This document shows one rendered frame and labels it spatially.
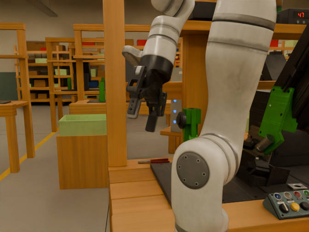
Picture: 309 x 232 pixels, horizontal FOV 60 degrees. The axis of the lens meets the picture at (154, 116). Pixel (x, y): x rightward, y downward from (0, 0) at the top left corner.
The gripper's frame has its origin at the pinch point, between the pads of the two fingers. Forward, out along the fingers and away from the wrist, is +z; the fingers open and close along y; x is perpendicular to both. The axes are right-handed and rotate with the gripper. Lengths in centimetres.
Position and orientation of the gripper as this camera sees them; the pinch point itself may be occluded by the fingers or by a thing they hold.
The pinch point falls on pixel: (141, 122)
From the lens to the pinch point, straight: 56.4
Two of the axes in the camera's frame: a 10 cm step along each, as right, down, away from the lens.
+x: -9.0, -1.0, 4.3
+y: 3.7, 3.4, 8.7
